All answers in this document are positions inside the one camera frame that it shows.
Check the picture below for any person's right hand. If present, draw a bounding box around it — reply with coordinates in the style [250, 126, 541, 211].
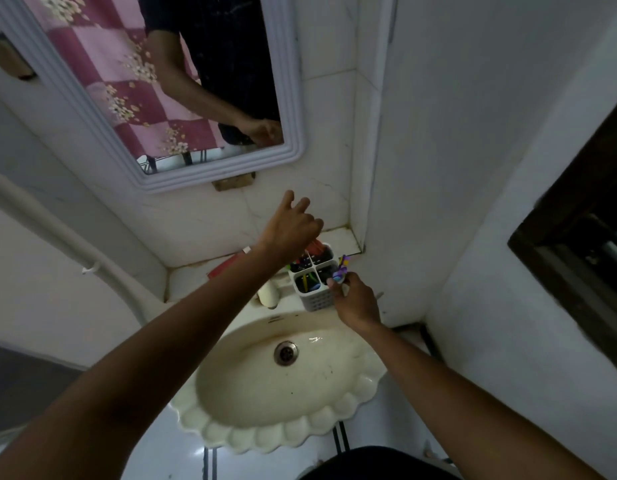
[328, 271, 382, 336]

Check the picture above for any white wall pipe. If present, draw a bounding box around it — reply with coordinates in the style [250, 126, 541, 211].
[0, 167, 160, 328]

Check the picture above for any person's left hand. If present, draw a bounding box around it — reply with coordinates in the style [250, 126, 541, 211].
[256, 190, 325, 263]

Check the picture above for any person's black clothing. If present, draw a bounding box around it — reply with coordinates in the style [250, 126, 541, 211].
[298, 446, 464, 480]

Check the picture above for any white framed wall mirror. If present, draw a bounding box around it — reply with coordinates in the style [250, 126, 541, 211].
[0, 0, 307, 195]

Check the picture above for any red toothpaste box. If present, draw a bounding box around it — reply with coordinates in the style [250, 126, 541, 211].
[207, 246, 252, 281]

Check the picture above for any dark wooden window frame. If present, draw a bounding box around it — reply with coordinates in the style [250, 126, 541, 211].
[508, 90, 617, 381]

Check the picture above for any white plastic tap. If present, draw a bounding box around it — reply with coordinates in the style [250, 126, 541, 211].
[257, 281, 282, 311]

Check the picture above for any metal sink drain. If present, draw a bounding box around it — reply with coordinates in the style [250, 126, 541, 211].
[273, 341, 299, 367]

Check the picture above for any person's left forearm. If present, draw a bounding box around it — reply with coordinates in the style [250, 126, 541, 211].
[0, 244, 290, 480]

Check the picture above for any white plastic toothbrush caddy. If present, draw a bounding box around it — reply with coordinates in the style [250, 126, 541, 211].
[287, 243, 342, 313]

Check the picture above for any person's right forearm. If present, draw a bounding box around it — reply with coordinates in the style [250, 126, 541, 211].
[358, 321, 605, 480]

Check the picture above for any brown mirror mounting bracket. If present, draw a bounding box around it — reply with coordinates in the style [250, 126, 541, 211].
[212, 172, 256, 192]

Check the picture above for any cream scalloped wash basin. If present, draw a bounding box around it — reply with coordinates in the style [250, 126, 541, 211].
[169, 307, 388, 456]

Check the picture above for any purple and blue toothbrush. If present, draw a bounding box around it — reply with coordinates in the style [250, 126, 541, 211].
[331, 254, 351, 286]

